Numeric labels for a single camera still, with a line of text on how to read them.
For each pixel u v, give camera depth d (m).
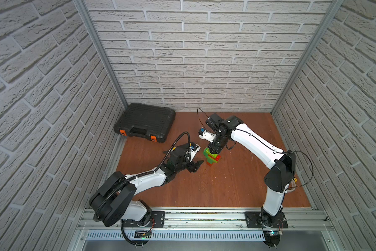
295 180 0.86
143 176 0.53
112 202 0.42
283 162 0.47
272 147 0.50
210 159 0.84
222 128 0.57
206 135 0.74
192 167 0.75
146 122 1.04
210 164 0.92
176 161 0.66
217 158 0.81
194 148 0.73
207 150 0.80
